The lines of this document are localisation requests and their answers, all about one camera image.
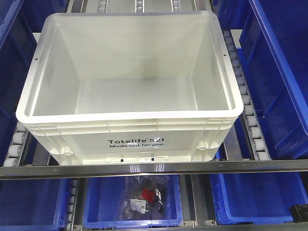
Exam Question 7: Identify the white plastic Totelife tote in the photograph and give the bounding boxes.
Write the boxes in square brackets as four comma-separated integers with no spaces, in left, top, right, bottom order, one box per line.
[16,11,244,165]

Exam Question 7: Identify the blue bin lower centre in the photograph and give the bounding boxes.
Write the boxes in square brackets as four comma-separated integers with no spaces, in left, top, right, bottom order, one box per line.
[83,175,183,229]

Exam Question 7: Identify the blue bin lower right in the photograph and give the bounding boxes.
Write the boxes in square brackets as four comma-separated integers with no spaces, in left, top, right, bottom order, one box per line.
[209,172,308,225]

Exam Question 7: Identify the large blue bin right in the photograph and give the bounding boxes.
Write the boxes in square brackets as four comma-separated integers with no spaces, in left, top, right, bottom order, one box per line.
[240,0,308,159]

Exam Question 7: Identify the blue bin lower left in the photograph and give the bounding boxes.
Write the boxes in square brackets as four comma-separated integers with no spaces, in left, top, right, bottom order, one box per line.
[0,179,71,231]

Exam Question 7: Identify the blue bin upper left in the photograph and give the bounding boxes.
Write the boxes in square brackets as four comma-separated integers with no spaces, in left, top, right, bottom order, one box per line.
[0,0,37,165]

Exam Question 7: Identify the clear bag of parts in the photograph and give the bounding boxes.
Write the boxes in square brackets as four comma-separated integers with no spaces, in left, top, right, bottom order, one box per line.
[117,175,170,220]

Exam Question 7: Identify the white roller track right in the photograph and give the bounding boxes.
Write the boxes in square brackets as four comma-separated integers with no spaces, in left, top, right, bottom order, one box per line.
[222,30,272,161]

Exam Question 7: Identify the white roller track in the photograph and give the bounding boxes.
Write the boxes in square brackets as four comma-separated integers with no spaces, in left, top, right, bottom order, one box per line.
[222,30,272,161]
[65,178,79,231]
[3,122,28,167]

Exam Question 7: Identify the lower white roller track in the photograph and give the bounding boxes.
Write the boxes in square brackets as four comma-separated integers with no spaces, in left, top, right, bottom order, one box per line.
[65,178,79,231]

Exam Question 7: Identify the white roller track left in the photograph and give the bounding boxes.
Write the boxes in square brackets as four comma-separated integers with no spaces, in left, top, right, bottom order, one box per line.
[3,122,28,167]

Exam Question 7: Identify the black object bottom right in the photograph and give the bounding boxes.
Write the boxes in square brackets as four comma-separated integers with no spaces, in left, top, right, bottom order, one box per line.
[289,204,308,223]

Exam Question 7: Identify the steel left shelf front rail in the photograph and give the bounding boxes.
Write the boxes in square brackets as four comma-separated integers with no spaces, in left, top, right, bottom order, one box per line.
[0,160,308,180]

